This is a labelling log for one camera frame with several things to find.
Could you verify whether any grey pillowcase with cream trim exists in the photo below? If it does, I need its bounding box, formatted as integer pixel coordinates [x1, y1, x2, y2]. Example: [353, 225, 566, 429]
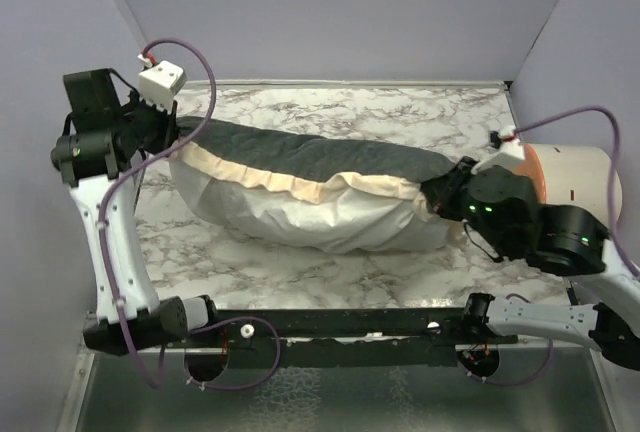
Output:
[172, 119, 455, 219]

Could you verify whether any white pillow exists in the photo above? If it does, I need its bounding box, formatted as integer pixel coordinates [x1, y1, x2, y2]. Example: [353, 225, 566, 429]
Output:
[169, 161, 463, 254]

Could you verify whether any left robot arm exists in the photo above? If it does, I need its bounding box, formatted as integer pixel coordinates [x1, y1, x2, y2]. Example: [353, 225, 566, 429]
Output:
[51, 61, 221, 356]

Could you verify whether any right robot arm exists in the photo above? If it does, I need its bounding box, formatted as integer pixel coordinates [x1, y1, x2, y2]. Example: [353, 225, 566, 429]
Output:
[421, 157, 639, 370]

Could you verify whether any white cylindrical bin orange base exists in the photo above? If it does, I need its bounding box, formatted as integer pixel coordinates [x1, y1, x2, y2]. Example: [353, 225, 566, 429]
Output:
[513, 144, 611, 226]

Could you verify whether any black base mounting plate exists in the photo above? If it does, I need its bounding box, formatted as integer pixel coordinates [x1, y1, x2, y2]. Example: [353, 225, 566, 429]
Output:
[184, 307, 517, 369]

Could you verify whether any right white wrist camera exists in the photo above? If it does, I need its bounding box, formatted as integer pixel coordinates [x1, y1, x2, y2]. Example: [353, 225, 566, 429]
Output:
[472, 126, 526, 174]

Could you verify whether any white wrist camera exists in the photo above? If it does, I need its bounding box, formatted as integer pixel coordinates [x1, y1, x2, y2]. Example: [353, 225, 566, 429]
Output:
[137, 61, 187, 111]
[472, 126, 526, 174]

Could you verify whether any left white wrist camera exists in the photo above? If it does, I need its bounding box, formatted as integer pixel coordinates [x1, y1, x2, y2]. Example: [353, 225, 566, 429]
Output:
[137, 61, 187, 111]

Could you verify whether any aluminium rail frame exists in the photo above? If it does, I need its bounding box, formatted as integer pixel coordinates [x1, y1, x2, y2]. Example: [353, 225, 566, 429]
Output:
[77, 80, 610, 368]

